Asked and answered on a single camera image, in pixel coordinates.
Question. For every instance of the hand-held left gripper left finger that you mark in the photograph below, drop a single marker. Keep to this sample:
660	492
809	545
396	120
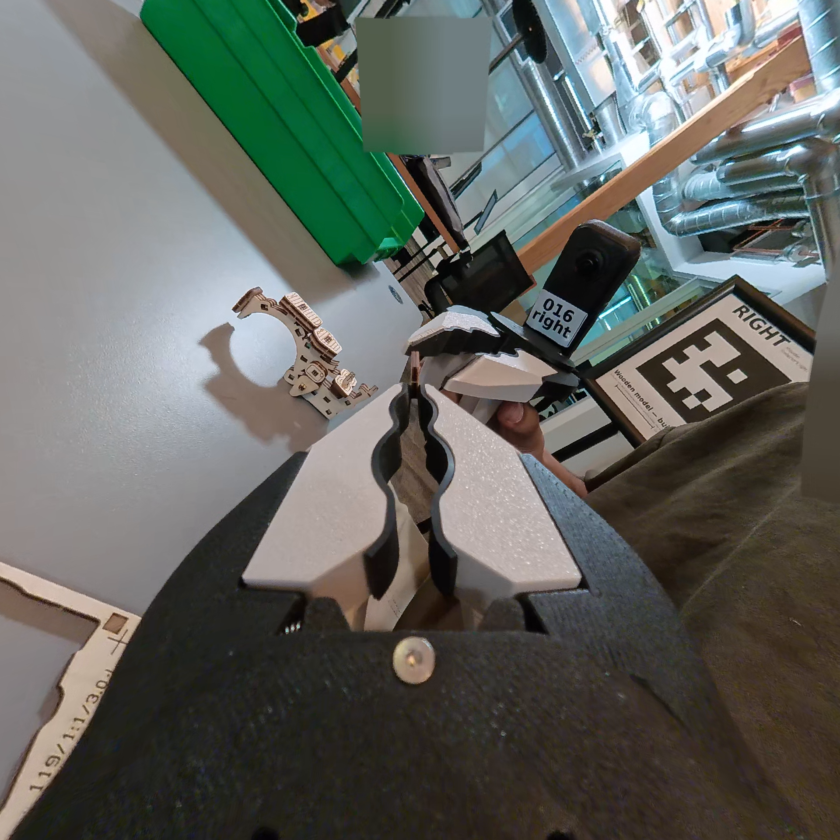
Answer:
315	518

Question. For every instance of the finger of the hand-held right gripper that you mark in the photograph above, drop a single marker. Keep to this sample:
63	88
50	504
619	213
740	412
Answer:
499	377
453	331

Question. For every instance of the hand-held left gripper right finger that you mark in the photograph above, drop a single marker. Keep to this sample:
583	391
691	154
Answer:
505	518

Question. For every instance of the small wooden model piece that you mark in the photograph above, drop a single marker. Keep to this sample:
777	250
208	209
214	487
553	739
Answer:
415	374

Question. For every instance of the wooden model assembly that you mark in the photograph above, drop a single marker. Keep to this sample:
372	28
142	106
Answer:
315	341

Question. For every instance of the person's right hand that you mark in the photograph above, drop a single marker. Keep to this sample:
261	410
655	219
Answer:
522	423

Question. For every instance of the black monitor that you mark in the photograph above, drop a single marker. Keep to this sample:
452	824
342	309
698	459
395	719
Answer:
502	272

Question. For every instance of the wooden beam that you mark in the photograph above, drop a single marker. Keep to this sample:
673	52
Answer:
656	167

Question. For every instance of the silver ventilation ducts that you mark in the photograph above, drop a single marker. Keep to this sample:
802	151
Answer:
741	216

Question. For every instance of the framed marker sign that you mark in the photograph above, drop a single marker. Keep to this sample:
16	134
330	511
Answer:
774	354

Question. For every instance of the black disc on pole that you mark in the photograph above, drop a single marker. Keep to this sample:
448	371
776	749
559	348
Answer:
531	33

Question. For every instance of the green plastic bin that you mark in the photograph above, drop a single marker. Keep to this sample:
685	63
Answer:
275	118

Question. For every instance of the laser-cut wooden parts sheet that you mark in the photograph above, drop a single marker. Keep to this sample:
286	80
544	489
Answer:
72	722

